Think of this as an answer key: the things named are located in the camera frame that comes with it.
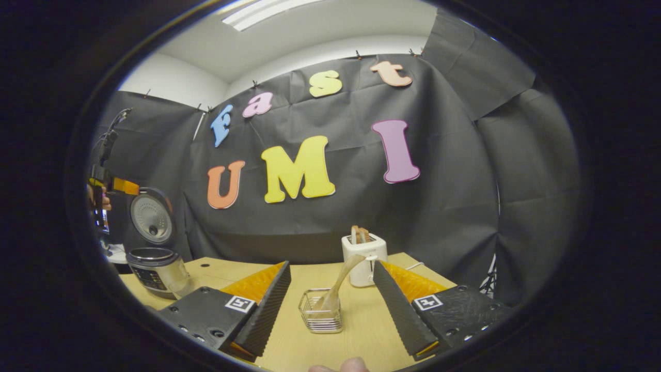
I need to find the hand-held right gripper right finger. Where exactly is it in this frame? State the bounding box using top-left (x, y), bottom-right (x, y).
top-left (373, 260), bottom-right (517, 362)

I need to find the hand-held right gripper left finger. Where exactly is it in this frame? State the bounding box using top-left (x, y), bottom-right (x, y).
top-left (154, 260), bottom-right (292, 363)

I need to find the clear chopstick holder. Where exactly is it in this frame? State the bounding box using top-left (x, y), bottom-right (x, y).
top-left (298, 288), bottom-right (344, 334)

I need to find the wooden spoon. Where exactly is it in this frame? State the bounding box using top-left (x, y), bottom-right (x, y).
top-left (312, 254), bottom-right (367, 314)

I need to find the silver rice cooker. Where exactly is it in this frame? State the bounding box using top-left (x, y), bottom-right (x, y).
top-left (127, 187), bottom-right (193, 301)

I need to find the white toaster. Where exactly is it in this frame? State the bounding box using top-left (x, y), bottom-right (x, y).
top-left (341, 232), bottom-right (388, 288)

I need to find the white side table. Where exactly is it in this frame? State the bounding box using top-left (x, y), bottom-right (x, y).
top-left (102, 243), bottom-right (131, 265)

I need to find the black tripod stand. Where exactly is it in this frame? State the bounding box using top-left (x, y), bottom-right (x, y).
top-left (479, 255), bottom-right (500, 296)

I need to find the ceiling light panel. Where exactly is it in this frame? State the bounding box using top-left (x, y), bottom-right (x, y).
top-left (222, 0), bottom-right (324, 32)

